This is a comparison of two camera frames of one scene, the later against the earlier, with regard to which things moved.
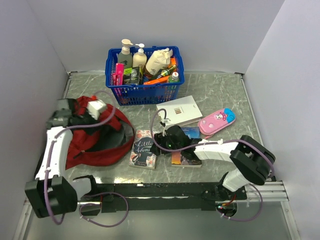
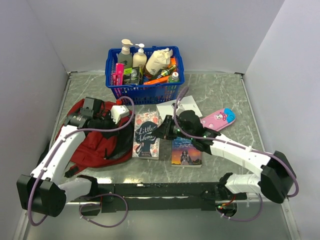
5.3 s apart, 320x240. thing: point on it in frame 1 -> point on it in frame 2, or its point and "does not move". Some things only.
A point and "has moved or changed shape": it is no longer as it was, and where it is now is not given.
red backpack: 100,142 does not move
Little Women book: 141,156 has moved or changed shape
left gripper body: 89,118 -> 110,120
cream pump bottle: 139,58 does not move
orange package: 164,79 does not move
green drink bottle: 174,77 does not move
